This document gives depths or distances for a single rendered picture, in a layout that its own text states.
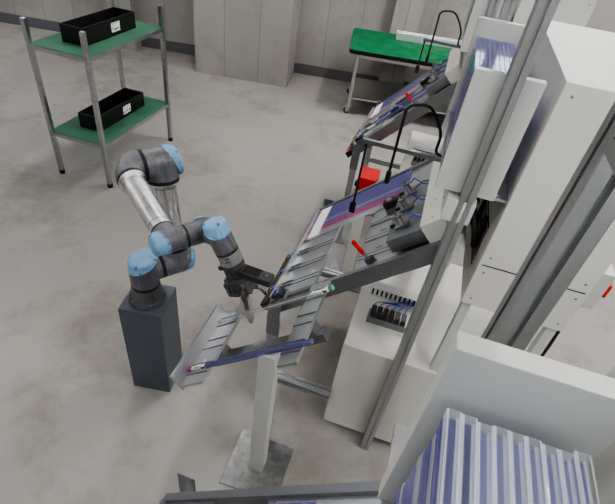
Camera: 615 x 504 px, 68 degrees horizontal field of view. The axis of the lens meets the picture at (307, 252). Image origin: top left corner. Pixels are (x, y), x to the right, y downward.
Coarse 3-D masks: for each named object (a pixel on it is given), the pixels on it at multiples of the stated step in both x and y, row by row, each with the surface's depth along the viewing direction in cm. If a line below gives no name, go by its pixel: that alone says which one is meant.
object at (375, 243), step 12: (420, 168) 196; (420, 180) 186; (384, 216) 179; (372, 228) 177; (384, 228) 171; (372, 240) 169; (384, 240) 163; (372, 252) 161; (384, 252) 156; (396, 252) 152; (360, 264) 160
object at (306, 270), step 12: (312, 240) 204; (324, 240) 196; (300, 252) 201; (312, 252) 193; (324, 252) 186; (300, 264) 190; (312, 264) 183; (324, 264) 179; (288, 276) 188; (300, 276) 181; (312, 276) 174; (288, 288) 179
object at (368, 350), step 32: (416, 288) 208; (448, 288) 210; (352, 320) 188; (448, 320) 195; (480, 320) 197; (352, 352) 180; (384, 352) 177; (416, 352) 179; (352, 384) 192; (416, 384) 179; (352, 416) 206; (384, 416) 198
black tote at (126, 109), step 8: (128, 88) 374; (112, 96) 363; (120, 96) 372; (128, 96) 378; (136, 96) 365; (104, 104) 356; (112, 104) 365; (120, 104) 372; (128, 104) 358; (136, 104) 368; (144, 104) 379; (80, 112) 334; (88, 112) 342; (104, 112) 358; (112, 112) 342; (120, 112) 352; (128, 112) 361; (80, 120) 335; (88, 120) 333; (104, 120) 336; (112, 120) 345; (88, 128) 338; (96, 128) 335; (104, 128) 339
